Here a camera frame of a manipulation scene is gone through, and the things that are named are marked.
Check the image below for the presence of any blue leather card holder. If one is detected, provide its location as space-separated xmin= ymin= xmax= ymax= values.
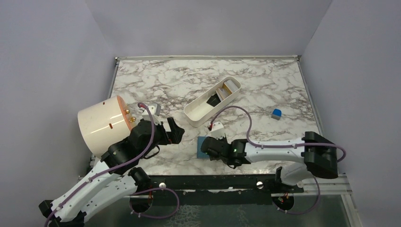
xmin=196 ymin=136 xmax=209 ymax=159

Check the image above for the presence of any white oblong plastic tray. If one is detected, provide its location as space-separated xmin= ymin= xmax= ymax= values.
xmin=184 ymin=76 xmax=242 ymax=128

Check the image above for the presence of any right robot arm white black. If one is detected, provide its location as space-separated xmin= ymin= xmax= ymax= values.
xmin=200 ymin=131 xmax=339 ymax=192

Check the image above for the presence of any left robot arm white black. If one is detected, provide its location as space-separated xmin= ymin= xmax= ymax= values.
xmin=39 ymin=117 xmax=185 ymax=227

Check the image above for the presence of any black card in tray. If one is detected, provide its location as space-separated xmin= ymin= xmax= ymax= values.
xmin=206 ymin=93 xmax=221 ymax=107

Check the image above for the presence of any white cards stack in tray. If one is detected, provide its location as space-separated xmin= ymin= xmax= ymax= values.
xmin=216 ymin=79 xmax=239 ymax=101

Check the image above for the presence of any cream cylindrical container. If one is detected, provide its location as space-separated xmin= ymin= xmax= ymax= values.
xmin=78 ymin=96 xmax=136 ymax=159

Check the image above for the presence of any small blue grey block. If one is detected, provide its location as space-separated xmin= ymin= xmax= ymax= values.
xmin=271 ymin=109 xmax=282 ymax=120

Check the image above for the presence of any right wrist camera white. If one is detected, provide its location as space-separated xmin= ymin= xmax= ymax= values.
xmin=208 ymin=122 xmax=226 ymax=140

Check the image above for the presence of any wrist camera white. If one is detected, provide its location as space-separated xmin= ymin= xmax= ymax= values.
xmin=141 ymin=104 xmax=162 ymax=125
xmin=208 ymin=122 xmax=226 ymax=140

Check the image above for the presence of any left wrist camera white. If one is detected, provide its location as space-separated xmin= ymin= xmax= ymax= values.
xmin=141 ymin=104 xmax=162 ymax=125

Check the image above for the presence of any black front mounting rail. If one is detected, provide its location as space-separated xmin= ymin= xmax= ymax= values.
xmin=129 ymin=174 xmax=304 ymax=208

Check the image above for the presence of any purple cable loop below rail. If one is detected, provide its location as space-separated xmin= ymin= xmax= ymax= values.
xmin=129 ymin=187 xmax=181 ymax=219

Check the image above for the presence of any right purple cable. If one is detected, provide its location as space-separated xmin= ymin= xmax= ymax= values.
xmin=209 ymin=105 xmax=347 ymax=164

